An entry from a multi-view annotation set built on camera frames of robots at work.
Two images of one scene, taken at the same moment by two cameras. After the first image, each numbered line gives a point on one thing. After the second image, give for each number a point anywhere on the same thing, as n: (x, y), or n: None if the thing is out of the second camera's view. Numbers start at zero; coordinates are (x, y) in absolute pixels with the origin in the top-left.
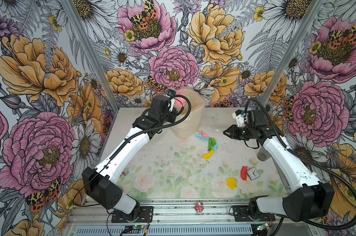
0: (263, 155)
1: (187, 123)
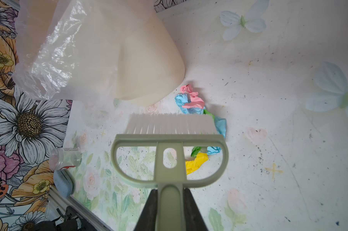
0: None
1: (118, 51)
